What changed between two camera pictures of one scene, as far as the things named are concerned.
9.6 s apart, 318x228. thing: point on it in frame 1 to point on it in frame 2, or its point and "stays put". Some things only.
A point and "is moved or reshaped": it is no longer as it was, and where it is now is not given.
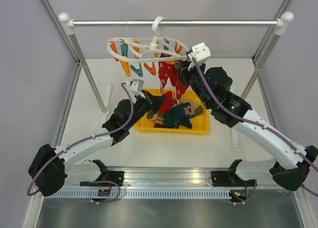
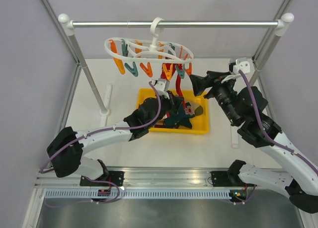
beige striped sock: x=198 y=109 stays put
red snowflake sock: x=167 y=70 is moved or reshaped
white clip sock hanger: x=140 y=49 stays put
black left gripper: x=153 y=102 to x=174 y=102
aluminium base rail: x=179 y=178 stays put
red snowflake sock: x=180 y=89 is moved or reshaped
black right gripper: x=184 y=72 to x=199 y=83
